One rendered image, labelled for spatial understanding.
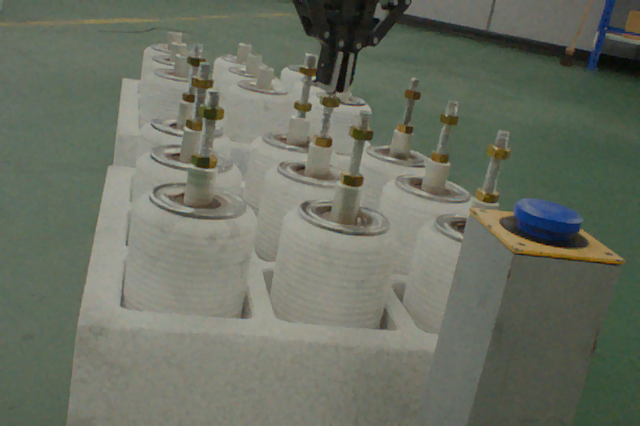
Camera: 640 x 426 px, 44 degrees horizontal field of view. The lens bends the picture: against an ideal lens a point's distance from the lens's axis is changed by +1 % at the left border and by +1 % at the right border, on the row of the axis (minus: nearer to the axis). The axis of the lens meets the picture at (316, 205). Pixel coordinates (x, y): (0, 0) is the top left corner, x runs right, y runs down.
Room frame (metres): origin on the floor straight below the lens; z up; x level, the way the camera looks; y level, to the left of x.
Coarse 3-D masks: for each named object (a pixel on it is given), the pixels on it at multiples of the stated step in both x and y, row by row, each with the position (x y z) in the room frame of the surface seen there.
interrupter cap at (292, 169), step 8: (288, 160) 0.75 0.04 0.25; (296, 160) 0.76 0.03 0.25; (304, 160) 0.76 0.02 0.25; (280, 168) 0.72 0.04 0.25; (288, 168) 0.73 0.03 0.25; (296, 168) 0.74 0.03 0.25; (304, 168) 0.75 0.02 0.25; (336, 168) 0.76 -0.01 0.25; (288, 176) 0.70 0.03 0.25; (296, 176) 0.70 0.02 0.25; (304, 176) 0.71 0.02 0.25; (328, 176) 0.74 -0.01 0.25; (336, 176) 0.73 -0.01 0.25; (312, 184) 0.69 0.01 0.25; (320, 184) 0.69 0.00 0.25; (328, 184) 0.70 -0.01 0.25
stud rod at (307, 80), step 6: (306, 60) 0.84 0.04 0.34; (312, 60) 0.84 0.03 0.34; (306, 66) 0.84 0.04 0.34; (312, 66) 0.84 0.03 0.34; (306, 78) 0.84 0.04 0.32; (306, 84) 0.84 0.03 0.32; (306, 90) 0.84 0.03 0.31; (300, 96) 0.84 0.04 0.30; (306, 96) 0.84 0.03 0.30; (306, 102) 0.84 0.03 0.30; (300, 114) 0.84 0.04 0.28
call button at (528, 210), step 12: (516, 204) 0.47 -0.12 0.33; (528, 204) 0.47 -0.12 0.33; (540, 204) 0.47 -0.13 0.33; (552, 204) 0.48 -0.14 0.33; (516, 216) 0.46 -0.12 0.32; (528, 216) 0.45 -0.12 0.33; (540, 216) 0.45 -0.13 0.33; (552, 216) 0.45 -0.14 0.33; (564, 216) 0.45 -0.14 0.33; (576, 216) 0.46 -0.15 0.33; (528, 228) 0.46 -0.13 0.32; (540, 228) 0.45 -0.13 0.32; (552, 228) 0.45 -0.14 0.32; (564, 228) 0.45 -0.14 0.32; (576, 228) 0.45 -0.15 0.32; (564, 240) 0.45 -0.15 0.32
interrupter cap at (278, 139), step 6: (270, 132) 0.86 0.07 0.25; (276, 132) 0.87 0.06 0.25; (282, 132) 0.87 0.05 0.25; (264, 138) 0.83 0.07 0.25; (270, 138) 0.84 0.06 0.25; (276, 138) 0.84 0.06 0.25; (282, 138) 0.85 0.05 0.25; (270, 144) 0.82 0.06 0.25; (276, 144) 0.81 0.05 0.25; (282, 144) 0.82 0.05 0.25; (306, 144) 0.85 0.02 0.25; (288, 150) 0.81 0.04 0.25; (294, 150) 0.81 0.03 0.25; (300, 150) 0.81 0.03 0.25; (306, 150) 0.81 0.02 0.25
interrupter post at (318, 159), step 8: (312, 144) 0.73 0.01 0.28; (312, 152) 0.72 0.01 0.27; (320, 152) 0.72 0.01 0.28; (328, 152) 0.72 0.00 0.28; (312, 160) 0.72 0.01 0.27; (320, 160) 0.72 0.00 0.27; (328, 160) 0.73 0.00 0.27; (312, 168) 0.72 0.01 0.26; (320, 168) 0.72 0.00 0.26; (328, 168) 0.73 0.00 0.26; (312, 176) 0.72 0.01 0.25; (320, 176) 0.72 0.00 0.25
